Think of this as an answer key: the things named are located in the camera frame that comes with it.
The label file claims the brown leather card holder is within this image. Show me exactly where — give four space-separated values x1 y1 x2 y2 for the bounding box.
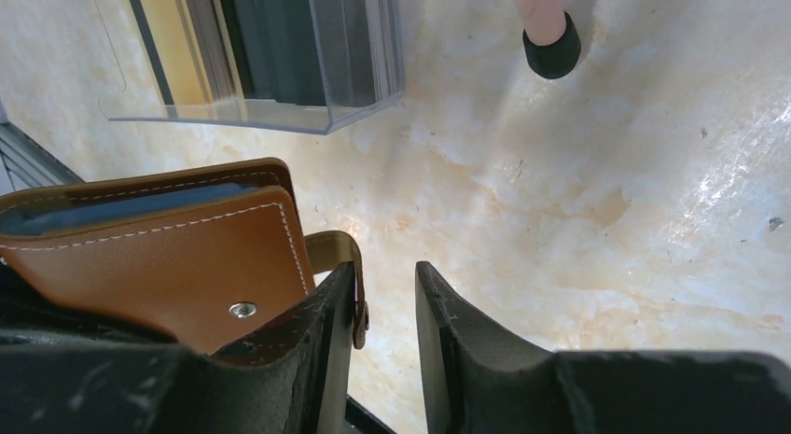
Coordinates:
1 158 363 354

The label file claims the yellow card in box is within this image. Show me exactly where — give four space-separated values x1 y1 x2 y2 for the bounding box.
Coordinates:
141 0 212 105

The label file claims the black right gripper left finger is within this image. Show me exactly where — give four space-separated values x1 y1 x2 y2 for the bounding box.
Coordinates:
1 263 355 433

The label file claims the pink music stand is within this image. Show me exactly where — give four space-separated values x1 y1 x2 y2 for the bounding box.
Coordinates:
512 0 582 79

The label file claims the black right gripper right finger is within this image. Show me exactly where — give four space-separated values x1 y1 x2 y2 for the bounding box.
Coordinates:
415 261 790 433

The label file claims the clear acrylic card box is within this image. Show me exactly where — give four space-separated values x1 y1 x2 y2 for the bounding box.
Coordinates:
99 0 405 135

